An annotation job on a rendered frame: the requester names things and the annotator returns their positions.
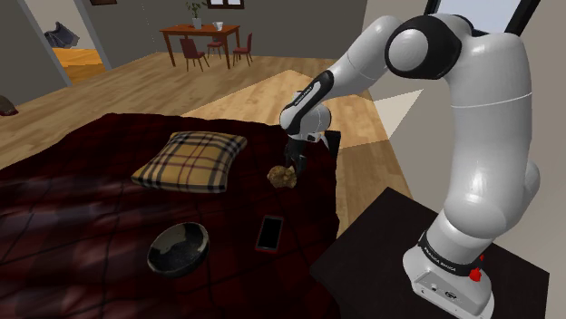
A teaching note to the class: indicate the wooden dining table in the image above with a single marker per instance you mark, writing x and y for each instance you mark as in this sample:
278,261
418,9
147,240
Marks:
199,31

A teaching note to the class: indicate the tan plaid pillow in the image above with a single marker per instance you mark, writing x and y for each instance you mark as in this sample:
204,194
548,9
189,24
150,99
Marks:
190,161

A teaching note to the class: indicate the window with black frame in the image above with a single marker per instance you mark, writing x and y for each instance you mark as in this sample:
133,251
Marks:
477,13

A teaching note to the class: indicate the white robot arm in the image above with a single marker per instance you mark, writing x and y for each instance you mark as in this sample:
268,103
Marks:
486,132

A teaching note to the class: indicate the dark bowl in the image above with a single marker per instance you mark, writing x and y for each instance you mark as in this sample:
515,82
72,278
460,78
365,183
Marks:
177,252

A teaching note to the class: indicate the red-edged black phone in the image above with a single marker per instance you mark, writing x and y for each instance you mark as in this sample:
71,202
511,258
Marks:
269,233

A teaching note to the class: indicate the dark red chair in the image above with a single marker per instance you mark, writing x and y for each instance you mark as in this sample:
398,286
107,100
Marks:
215,46
244,48
192,52

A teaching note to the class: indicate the dark grey hanging garment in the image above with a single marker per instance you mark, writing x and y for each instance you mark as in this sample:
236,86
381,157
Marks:
61,36

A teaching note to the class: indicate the bed with dark red blanket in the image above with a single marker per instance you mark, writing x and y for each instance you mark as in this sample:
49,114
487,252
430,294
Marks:
88,212

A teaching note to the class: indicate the dark robot stand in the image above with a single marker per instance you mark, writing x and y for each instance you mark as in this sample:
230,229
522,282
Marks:
376,265

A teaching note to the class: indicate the brown lumpy potato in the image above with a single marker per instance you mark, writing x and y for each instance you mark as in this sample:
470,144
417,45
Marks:
282,176

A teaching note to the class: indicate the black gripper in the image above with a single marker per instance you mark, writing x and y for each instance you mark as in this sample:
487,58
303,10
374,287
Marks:
293,151

